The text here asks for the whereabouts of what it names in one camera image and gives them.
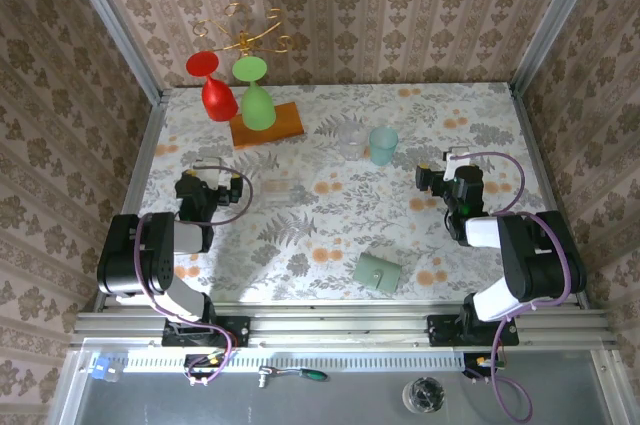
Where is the clear plastic card tray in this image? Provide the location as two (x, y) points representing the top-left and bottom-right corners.
(258, 174), (296, 205)

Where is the pale green card holder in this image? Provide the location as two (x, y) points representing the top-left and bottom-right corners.
(352, 251), (403, 295)

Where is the teal plastic cup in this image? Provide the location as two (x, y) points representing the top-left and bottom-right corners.
(368, 126), (400, 167)

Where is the green plastic wine glass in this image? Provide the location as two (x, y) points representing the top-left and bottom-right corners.
(231, 55), (277, 130)

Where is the clear plastic cup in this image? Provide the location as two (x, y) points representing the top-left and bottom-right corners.
(335, 120), (369, 162)

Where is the brown wooden rack base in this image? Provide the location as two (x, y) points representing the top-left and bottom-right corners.
(229, 101), (306, 150)

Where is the red plastic wine glass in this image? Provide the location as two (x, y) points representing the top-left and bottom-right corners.
(185, 50), (240, 122)

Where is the round clear glass jar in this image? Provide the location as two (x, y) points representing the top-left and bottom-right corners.
(402, 376), (446, 415)

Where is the grey metal shelf panel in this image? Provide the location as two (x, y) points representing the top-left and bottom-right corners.
(47, 337), (640, 425)

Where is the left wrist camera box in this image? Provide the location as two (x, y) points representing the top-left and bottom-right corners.
(192, 157), (224, 190)

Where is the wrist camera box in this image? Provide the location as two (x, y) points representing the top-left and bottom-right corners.
(192, 157), (224, 190)
(443, 146), (485, 195)

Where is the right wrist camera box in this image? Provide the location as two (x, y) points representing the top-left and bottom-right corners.
(443, 146), (485, 195)

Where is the aluminium left table rail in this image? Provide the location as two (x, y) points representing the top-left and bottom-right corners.
(92, 89), (171, 314)

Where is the aluminium table rail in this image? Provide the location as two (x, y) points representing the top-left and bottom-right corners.
(92, 89), (171, 314)
(508, 84), (590, 310)

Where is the aluminium right table rail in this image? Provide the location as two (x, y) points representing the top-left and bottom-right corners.
(508, 84), (590, 310)

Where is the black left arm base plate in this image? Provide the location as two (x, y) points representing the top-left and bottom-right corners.
(162, 315), (251, 349)

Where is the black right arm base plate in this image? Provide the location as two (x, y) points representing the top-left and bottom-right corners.
(427, 313), (520, 348)

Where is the gold wire glass rack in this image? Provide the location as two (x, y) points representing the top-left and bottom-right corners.
(193, 2), (295, 57)

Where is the black power connector with wires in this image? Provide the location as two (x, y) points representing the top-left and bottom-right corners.
(182, 352), (235, 389)
(462, 352), (507, 386)

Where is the aluminium left frame post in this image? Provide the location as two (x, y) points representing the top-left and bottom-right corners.
(57, 0), (169, 106)

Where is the aluminium frame post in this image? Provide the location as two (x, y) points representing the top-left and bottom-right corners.
(508, 0), (611, 99)
(57, 0), (169, 106)

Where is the perforated white cable duct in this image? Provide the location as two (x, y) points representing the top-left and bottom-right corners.
(122, 349), (469, 374)

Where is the green-handled ratchet wrench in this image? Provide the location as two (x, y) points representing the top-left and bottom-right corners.
(257, 366), (329, 390)

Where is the aluminium right frame post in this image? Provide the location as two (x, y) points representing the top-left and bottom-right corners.
(508, 0), (611, 99)

